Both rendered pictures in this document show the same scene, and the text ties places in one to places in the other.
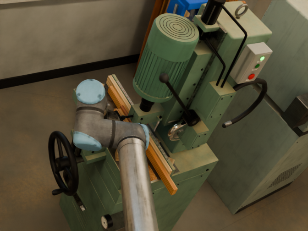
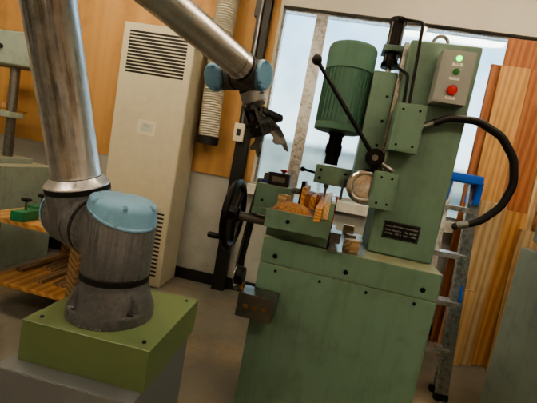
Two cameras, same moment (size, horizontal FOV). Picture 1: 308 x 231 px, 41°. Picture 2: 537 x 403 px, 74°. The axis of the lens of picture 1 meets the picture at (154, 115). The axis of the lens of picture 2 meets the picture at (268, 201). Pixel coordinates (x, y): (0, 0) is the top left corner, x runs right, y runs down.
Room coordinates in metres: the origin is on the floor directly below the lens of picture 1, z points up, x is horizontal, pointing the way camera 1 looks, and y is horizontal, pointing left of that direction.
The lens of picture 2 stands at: (0.38, -0.98, 1.05)
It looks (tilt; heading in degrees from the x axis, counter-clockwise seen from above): 7 degrees down; 57
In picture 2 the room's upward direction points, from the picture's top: 10 degrees clockwise
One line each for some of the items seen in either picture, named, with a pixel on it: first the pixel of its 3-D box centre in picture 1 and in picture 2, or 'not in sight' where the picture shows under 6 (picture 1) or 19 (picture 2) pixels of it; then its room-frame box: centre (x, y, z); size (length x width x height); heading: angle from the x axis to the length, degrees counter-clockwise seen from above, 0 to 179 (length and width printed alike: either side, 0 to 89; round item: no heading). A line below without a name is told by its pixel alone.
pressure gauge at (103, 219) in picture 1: (107, 222); (240, 277); (0.96, 0.00, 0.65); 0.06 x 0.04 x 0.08; 47
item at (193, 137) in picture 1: (193, 133); (382, 189); (1.32, -0.19, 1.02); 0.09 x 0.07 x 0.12; 47
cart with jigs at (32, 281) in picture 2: not in sight; (69, 249); (0.55, 1.32, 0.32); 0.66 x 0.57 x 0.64; 49
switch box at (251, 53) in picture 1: (250, 63); (451, 79); (1.43, -0.27, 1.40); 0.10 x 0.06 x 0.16; 137
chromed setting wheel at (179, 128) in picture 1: (179, 130); (364, 186); (1.30, -0.13, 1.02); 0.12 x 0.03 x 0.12; 137
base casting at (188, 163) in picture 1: (148, 145); (345, 252); (1.38, -0.03, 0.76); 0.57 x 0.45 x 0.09; 137
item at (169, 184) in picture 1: (139, 136); (322, 205); (1.26, 0.02, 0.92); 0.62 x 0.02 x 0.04; 47
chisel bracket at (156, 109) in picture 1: (146, 114); (333, 177); (1.30, 0.03, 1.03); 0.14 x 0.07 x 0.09; 137
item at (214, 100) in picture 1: (215, 100); (405, 129); (1.34, -0.21, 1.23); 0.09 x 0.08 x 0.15; 137
